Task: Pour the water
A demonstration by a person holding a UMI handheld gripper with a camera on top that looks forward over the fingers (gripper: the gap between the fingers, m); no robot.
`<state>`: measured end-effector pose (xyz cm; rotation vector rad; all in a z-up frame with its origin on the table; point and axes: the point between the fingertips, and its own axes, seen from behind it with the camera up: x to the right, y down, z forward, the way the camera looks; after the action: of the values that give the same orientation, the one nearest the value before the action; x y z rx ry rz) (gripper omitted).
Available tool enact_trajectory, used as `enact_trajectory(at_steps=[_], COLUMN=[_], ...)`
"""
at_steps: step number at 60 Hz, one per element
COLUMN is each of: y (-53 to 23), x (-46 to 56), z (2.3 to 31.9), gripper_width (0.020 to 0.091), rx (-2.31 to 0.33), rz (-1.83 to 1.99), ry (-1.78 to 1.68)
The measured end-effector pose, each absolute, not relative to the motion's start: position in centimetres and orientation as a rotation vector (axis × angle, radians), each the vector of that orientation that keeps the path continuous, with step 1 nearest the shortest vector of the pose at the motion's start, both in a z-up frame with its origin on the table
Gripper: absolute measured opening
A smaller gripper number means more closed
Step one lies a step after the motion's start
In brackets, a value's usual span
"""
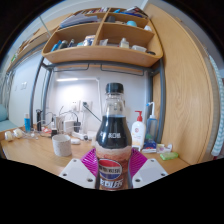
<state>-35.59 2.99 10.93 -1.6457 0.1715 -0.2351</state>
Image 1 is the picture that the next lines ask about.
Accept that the cola bottle with black cap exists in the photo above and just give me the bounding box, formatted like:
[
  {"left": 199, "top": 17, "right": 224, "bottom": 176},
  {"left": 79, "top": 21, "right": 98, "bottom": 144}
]
[{"left": 94, "top": 82, "right": 133, "bottom": 192}]

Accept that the white pump bottle, red pump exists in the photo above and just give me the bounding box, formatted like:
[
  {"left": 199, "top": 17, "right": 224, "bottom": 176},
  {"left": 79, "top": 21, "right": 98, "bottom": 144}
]
[{"left": 130, "top": 110, "right": 147, "bottom": 152}]

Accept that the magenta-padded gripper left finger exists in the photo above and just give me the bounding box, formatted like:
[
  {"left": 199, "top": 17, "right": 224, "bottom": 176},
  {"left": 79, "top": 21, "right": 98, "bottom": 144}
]
[{"left": 58, "top": 147, "right": 100, "bottom": 190}]

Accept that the blue box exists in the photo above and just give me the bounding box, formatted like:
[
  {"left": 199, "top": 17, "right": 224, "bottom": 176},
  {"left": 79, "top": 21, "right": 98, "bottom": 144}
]
[{"left": 142, "top": 139, "right": 158, "bottom": 154}]

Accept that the clear blue spray bottle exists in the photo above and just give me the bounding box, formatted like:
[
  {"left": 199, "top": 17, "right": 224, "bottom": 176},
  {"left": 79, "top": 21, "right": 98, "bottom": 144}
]
[{"left": 145, "top": 101, "right": 159, "bottom": 143}]

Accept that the speckled white cup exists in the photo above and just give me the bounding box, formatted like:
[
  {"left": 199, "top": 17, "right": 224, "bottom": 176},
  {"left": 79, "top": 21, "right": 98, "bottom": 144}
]
[{"left": 51, "top": 133, "right": 73, "bottom": 158}]

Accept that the white charger block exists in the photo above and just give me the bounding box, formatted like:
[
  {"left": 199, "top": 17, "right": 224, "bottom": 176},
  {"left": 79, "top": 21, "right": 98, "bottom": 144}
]
[{"left": 62, "top": 119, "right": 76, "bottom": 135}]

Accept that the small blue tube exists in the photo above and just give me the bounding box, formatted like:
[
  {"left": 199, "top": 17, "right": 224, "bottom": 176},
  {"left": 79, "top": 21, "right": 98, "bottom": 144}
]
[{"left": 23, "top": 113, "right": 32, "bottom": 133}]

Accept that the black upright electric device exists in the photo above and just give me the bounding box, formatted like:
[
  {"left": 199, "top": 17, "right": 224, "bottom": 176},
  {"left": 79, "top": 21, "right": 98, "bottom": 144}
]
[{"left": 35, "top": 108, "right": 43, "bottom": 132}]

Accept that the wooden shelf unit with items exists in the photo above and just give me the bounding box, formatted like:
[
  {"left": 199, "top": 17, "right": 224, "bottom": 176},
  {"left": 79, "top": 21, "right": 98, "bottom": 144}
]
[{"left": 41, "top": 5, "right": 164, "bottom": 69}]

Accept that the green white striped towel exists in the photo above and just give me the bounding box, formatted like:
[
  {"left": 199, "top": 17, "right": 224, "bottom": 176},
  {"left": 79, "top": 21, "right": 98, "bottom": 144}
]
[{"left": 208, "top": 54, "right": 224, "bottom": 158}]

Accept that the wooden wardrobe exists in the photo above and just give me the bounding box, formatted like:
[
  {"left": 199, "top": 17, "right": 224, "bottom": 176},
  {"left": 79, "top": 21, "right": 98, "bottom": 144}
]
[{"left": 143, "top": 3, "right": 224, "bottom": 166}]

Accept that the narrow wooden shelf unit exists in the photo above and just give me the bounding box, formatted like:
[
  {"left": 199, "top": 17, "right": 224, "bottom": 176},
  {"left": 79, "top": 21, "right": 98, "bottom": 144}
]
[{"left": 4, "top": 26, "right": 58, "bottom": 73}]

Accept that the teal chair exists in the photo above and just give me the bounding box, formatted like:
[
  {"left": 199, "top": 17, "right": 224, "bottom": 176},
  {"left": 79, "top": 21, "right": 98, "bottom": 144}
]
[{"left": 0, "top": 103, "right": 18, "bottom": 133}]

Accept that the black power adapter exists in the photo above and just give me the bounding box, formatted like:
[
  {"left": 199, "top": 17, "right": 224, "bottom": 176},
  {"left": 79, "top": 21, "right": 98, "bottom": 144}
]
[{"left": 73, "top": 121, "right": 82, "bottom": 134}]

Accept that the green soft pack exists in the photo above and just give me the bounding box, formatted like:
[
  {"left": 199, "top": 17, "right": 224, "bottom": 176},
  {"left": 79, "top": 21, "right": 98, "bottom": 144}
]
[{"left": 159, "top": 151, "right": 179, "bottom": 162}]

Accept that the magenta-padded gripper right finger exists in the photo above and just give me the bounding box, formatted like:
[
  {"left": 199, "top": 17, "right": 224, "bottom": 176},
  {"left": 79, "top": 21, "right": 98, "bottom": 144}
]
[{"left": 127, "top": 147, "right": 170, "bottom": 190}]

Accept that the white wall socket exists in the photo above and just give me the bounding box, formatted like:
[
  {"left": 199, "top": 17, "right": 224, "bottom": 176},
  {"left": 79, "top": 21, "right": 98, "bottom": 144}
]
[
  {"left": 81, "top": 99, "right": 93, "bottom": 111},
  {"left": 69, "top": 100, "right": 81, "bottom": 113}
]

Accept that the white desk lamp bar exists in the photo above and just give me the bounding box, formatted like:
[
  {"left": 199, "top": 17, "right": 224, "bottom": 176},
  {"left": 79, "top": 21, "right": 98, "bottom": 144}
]
[{"left": 55, "top": 76, "right": 103, "bottom": 116}]

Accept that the white power strip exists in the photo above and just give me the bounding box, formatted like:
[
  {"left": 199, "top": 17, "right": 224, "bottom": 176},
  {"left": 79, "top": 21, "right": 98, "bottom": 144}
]
[{"left": 71, "top": 130, "right": 96, "bottom": 142}]

